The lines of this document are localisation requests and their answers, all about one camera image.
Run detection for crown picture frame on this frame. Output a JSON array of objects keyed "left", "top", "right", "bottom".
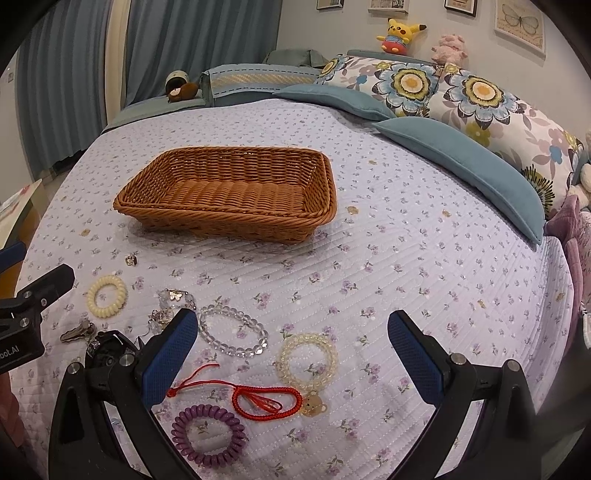
[{"left": 444, "top": 0, "right": 478, "bottom": 17}]

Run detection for silver charm bracelet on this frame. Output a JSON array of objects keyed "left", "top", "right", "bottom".
[{"left": 146, "top": 288, "right": 198, "bottom": 335}]

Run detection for butterfly picture frame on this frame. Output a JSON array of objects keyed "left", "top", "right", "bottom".
[{"left": 494, "top": 0, "right": 546, "bottom": 57}]

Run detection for purple spiral hair tie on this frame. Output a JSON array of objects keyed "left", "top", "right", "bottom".
[{"left": 170, "top": 403, "right": 250, "bottom": 469}]

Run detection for newspaper picture frame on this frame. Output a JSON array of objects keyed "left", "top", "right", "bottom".
[{"left": 368, "top": 0, "right": 409, "bottom": 14}]

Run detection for pink plush toy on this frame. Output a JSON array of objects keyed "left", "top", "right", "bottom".
[{"left": 432, "top": 34, "right": 468, "bottom": 67}]

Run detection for cream spiral hair tie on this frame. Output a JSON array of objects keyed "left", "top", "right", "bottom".
[{"left": 85, "top": 274, "right": 129, "bottom": 319}]

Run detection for white bear plush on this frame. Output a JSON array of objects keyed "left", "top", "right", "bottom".
[{"left": 564, "top": 131, "right": 590, "bottom": 210}]

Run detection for clear crystal bead bracelet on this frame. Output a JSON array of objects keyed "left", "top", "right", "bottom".
[{"left": 197, "top": 304, "right": 270, "bottom": 359}]

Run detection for dark left picture frame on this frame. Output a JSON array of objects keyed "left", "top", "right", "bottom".
[{"left": 315, "top": 0, "right": 345, "bottom": 11}]

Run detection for yellowish bead bracelet bear charm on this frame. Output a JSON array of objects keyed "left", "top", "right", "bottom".
[{"left": 276, "top": 333, "right": 339, "bottom": 417}]

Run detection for left floral pillow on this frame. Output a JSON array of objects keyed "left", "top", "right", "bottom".
[{"left": 315, "top": 55, "right": 444, "bottom": 117}]

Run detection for wooden side table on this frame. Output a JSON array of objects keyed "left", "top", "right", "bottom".
[{"left": 0, "top": 178, "right": 50, "bottom": 301}]

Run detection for floral pillow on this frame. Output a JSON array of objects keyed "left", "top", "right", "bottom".
[
  {"left": 315, "top": 55, "right": 444, "bottom": 117},
  {"left": 428, "top": 63, "right": 586, "bottom": 218}
]

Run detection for silver keys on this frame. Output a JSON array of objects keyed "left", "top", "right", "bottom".
[{"left": 60, "top": 319, "right": 97, "bottom": 343}]

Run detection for right floral pillow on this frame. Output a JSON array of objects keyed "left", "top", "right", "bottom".
[{"left": 428, "top": 63, "right": 586, "bottom": 218}]

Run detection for red cord bracelet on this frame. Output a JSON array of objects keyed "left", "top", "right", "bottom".
[{"left": 165, "top": 362, "right": 305, "bottom": 422}]

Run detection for far teal cushion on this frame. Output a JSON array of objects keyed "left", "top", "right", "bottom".
[{"left": 273, "top": 84, "right": 394, "bottom": 121}]

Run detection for brown plush toy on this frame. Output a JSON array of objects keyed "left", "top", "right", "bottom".
[{"left": 164, "top": 70, "right": 199, "bottom": 103}]

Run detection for brown wicker basket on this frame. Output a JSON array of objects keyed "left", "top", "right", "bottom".
[{"left": 113, "top": 146, "right": 338, "bottom": 244}]

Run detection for blue curtain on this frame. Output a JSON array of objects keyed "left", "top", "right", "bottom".
[{"left": 16, "top": 1, "right": 281, "bottom": 178}]

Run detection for green folded cloth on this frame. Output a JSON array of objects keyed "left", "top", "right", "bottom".
[{"left": 263, "top": 48, "right": 329, "bottom": 69}]

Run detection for yellow Pikachu plush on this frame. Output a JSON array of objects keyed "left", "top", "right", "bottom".
[{"left": 377, "top": 18, "right": 427, "bottom": 55}]

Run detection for near teal cushion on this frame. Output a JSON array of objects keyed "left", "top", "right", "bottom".
[{"left": 375, "top": 117, "right": 545, "bottom": 245}]

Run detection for small gold charm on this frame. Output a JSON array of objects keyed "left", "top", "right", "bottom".
[{"left": 125, "top": 253, "right": 138, "bottom": 266}]

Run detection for teal cushion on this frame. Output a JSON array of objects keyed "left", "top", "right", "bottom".
[
  {"left": 273, "top": 84, "right": 394, "bottom": 121},
  {"left": 375, "top": 117, "right": 545, "bottom": 245}
]

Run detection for purple blanket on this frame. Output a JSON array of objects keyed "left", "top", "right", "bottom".
[{"left": 545, "top": 195, "right": 590, "bottom": 311}]

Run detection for folded blue striped blanket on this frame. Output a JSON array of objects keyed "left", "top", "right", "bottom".
[{"left": 199, "top": 63, "right": 320, "bottom": 107}]

